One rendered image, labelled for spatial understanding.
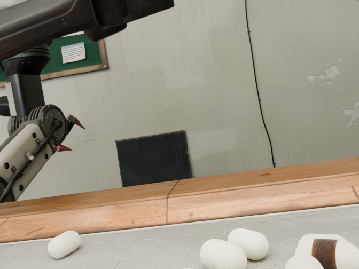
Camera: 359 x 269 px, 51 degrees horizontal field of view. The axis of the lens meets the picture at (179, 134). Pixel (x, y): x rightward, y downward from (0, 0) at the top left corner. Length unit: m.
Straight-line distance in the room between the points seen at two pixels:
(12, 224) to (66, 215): 0.06
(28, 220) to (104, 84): 2.00
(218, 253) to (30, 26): 0.40
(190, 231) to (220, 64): 1.98
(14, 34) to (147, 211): 0.29
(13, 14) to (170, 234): 0.35
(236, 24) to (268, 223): 2.04
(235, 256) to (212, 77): 2.08
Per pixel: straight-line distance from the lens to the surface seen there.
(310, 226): 0.34
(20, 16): 0.55
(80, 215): 0.42
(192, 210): 0.38
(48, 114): 0.99
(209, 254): 0.26
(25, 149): 0.90
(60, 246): 0.35
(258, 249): 0.27
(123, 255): 0.33
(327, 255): 0.24
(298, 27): 2.37
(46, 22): 0.55
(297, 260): 0.22
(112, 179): 2.44
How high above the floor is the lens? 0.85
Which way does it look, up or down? 3 degrees down
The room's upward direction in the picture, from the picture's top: 9 degrees counter-clockwise
